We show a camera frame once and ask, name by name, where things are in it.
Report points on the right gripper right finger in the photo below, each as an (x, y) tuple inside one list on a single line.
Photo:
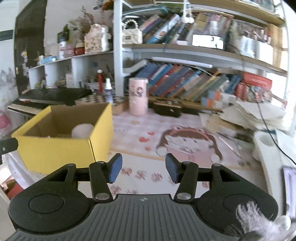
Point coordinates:
[(187, 175)]

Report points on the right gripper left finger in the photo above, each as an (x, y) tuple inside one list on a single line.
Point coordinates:
[(100, 174)]

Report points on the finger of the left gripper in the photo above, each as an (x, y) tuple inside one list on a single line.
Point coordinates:
[(7, 146)]

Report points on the pink cartoon desk mat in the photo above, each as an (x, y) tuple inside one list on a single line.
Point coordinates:
[(145, 140)]

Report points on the black electric piano keyboard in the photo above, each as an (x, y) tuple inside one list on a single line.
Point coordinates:
[(34, 101)]

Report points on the white pen on mat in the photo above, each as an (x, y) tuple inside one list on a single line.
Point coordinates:
[(229, 146)]

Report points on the yellow cardboard box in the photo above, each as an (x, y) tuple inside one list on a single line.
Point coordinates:
[(45, 143)]

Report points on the orange blue white carton lower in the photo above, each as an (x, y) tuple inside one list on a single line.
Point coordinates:
[(205, 102)]

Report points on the orange blue white carton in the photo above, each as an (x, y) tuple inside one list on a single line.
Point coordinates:
[(221, 96), (205, 102)]

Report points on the pile of papers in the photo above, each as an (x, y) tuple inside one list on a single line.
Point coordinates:
[(242, 119)]

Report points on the white spray bottle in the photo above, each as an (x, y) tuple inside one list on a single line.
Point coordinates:
[(108, 91)]

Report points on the orange blue white carton upper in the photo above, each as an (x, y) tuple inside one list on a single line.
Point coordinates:
[(221, 96)]

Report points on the pink cartoon cylinder container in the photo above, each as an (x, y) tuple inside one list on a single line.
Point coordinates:
[(138, 98)]

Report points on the row of leaning books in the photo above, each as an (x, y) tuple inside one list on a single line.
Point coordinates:
[(167, 80)]

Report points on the white lap desk tray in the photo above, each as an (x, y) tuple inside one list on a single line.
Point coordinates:
[(274, 153)]

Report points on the red cap bottle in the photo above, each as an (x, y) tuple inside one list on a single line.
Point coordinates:
[(100, 79)]

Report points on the black smartphone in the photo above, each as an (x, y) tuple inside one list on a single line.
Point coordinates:
[(289, 183)]

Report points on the red book box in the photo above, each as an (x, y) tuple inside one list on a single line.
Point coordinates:
[(256, 80)]

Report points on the white bookshelf unit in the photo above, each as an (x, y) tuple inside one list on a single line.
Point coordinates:
[(59, 12)]

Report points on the floral paper bag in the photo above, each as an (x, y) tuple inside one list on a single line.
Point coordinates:
[(97, 39)]

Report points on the white pearl handbag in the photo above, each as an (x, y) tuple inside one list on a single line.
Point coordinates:
[(131, 34)]

